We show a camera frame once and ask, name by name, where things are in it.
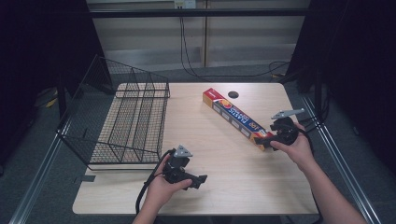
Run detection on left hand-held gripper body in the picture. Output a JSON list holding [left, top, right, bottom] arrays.
[[162, 144, 193, 185]]

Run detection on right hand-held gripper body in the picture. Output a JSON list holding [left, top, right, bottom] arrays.
[[269, 107, 305, 147]]

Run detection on long plastic wrap box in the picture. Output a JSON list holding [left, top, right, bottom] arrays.
[[202, 87, 276, 152]]

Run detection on person's right hand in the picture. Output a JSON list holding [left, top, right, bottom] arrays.
[[269, 121, 316, 172]]

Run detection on person's left hand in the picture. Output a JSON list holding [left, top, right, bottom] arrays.
[[144, 161, 193, 211]]

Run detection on black curtain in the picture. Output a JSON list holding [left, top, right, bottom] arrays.
[[285, 0, 396, 175], [0, 0, 114, 169]]

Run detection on yellow floor object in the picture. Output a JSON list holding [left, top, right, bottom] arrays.
[[45, 89, 60, 109]]

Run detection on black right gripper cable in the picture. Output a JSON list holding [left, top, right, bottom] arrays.
[[295, 115, 322, 156]]

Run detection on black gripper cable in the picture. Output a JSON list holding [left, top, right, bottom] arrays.
[[134, 148, 176, 216], [295, 115, 322, 156]]

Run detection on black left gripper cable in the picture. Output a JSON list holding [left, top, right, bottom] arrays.
[[134, 148, 176, 216]]

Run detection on black wire mesh basket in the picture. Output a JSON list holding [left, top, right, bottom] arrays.
[[56, 54, 172, 171]]

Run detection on looped black floor cable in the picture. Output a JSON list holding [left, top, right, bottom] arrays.
[[268, 61, 291, 79]]

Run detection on long black floor cable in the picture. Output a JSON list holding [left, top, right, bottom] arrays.
[[179, 16, 291, 78]]

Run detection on black stand post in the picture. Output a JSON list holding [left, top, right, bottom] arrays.
[[56, 74, 68, 120]]

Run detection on dark horizontal frame bar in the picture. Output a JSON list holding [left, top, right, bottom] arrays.
[[89, 7, 313, 19]]

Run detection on white wall power outlet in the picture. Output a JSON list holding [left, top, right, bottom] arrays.
[[174, 0, 197, 9]]

